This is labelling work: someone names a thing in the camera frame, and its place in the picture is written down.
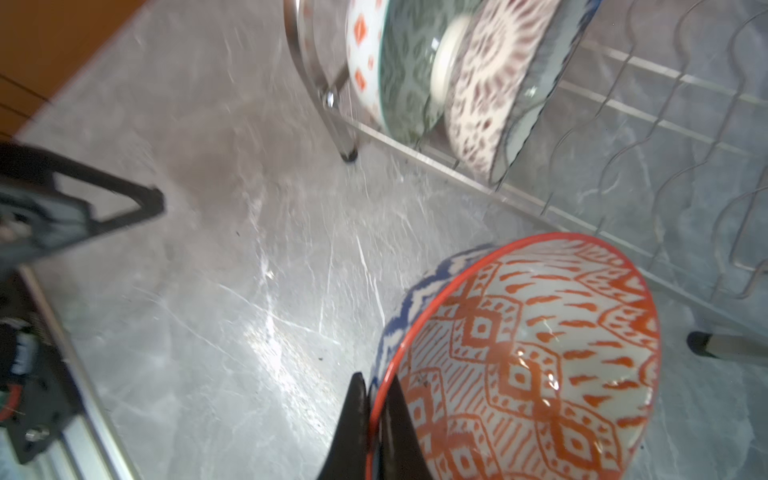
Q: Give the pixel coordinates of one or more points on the red patterned bowl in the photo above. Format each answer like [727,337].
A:
[537,359]

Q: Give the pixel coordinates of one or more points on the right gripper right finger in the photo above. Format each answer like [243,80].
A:
[400,456]

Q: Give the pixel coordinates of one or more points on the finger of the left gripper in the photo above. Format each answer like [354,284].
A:
[50,203]

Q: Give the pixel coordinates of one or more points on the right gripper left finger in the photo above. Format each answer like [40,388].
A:
[346,459]

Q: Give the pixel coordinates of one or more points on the silver wire dish rack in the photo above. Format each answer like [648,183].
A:
[654,139]

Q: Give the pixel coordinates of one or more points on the green patterned bowl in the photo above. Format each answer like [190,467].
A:
[390,49]

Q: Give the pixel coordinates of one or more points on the white black lattice bowl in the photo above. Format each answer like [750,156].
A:
[495,69]

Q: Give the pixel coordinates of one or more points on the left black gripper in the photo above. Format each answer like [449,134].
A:
[39,398]

